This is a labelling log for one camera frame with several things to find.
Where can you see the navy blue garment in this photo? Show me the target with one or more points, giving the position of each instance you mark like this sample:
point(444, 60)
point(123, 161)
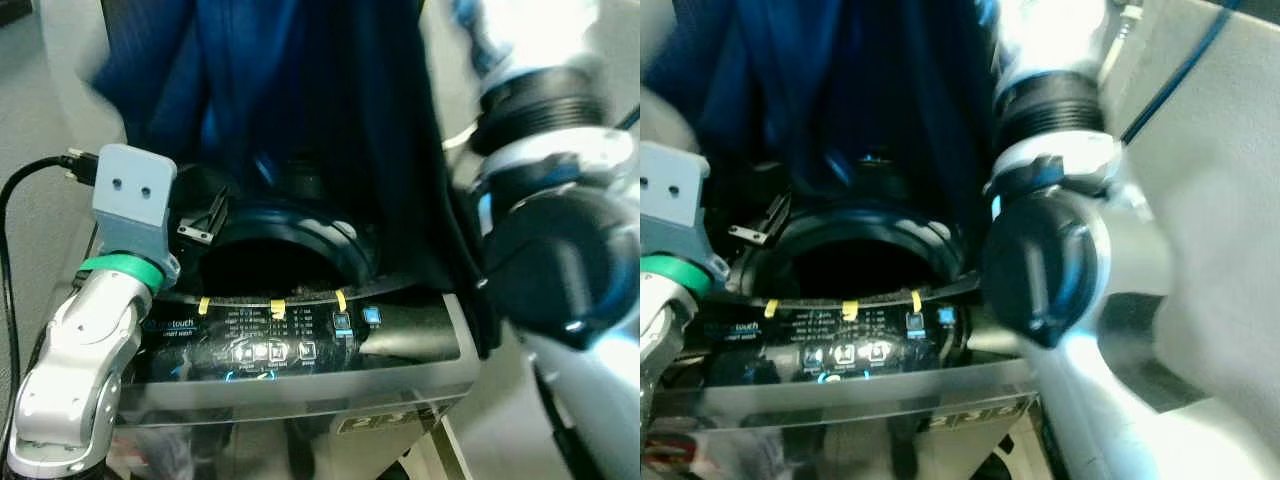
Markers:
point(860, 90)
point(330, 90)

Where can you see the grey top-load washing machine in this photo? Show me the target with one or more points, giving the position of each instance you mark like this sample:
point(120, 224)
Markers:
point(300, 350)
point(850, 350)

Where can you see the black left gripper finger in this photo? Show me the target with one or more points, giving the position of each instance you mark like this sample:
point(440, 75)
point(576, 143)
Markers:
point(212, 215)
point(770, 215)

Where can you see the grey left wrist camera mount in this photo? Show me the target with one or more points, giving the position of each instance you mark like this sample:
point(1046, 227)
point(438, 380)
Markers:
point(670, 195)
point(135, 195)

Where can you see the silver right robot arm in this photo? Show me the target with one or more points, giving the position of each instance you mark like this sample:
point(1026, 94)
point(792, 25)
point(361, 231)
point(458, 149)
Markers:
point(1050, 260)
point(560, 260)

